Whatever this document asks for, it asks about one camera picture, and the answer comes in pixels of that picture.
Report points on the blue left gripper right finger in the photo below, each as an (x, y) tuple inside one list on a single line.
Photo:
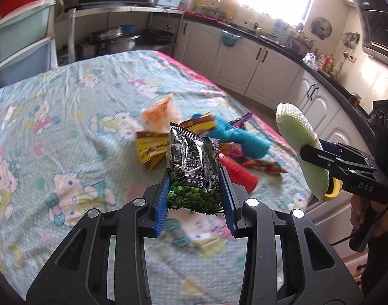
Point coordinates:
[(227, 199)]

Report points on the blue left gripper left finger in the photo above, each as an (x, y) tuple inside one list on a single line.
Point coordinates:
[(160, 203)]

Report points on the green pea snack packet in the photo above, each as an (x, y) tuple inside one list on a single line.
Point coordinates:
[(194, 171)]

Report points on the red candy wrapper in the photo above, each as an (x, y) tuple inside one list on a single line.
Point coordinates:
[(235, 152)]

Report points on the blue knitted cloth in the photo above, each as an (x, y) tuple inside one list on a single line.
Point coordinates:
[(213, 126)]

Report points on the yellow snack wrapper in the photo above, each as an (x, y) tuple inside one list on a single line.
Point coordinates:
[(151, 148)]

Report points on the purple snack wrapper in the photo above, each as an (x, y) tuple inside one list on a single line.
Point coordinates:
[(239, 123)]

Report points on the white orange plastic bag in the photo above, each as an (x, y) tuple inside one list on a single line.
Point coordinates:
[(158, 118)]

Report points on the yellow rimmed trash bin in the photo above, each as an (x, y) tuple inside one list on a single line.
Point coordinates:
[(335, 187)]

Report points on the white kitchen base cabinets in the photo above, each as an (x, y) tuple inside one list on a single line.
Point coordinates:
[(267, 76)]

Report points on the person's right hand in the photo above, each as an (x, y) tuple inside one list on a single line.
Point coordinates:
[(358, 213)]

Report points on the hello kitty patterned tablecloth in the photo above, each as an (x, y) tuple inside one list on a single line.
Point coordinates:
[(68, 144)]

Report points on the black stone countertop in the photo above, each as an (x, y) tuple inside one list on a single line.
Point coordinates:
[(292, 54)]

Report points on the blue hanging basket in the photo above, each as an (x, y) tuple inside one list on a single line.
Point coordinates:
[(229, 39)]

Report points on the black range hood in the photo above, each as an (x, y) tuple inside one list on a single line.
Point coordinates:
[(373, 15)]

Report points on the black frying pan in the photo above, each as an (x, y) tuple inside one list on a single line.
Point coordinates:
[(154, 36)]

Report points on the steel cooking pot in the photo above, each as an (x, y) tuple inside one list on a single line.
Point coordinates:
[(109, 41)]

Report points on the plastic drawer storage unit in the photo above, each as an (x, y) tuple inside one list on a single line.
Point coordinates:
[(27, 41)]

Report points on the wall mounted small fan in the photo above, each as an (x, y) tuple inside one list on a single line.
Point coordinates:
[(321, 28)]

